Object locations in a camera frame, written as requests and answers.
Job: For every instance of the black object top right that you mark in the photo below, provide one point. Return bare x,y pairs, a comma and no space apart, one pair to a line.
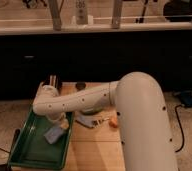
178,10

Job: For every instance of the green plastic tray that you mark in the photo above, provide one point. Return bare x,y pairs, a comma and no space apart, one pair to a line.
32,150

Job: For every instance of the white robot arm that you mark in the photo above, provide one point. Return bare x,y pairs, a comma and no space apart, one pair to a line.
144,125

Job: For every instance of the small dark cup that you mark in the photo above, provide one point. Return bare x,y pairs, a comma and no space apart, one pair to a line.
80,85

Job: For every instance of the wooden post left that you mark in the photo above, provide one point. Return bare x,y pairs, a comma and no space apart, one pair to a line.
55,14

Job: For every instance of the wooden post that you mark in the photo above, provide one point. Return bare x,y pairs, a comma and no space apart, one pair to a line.
116,14
55,14

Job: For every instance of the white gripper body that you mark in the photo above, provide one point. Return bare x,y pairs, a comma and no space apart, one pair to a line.
59,120

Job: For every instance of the dark round container with sticks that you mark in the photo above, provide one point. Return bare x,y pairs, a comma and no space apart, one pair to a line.
54,81

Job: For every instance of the wooden post right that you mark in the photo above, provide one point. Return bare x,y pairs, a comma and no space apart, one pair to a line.
116,14

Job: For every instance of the dark blue floor device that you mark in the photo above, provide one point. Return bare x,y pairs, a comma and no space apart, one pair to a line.
186,99

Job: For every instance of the green bowl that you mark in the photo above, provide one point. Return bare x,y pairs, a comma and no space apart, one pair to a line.
91,111

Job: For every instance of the orange round object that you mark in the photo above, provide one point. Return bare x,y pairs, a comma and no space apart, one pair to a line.
113,122

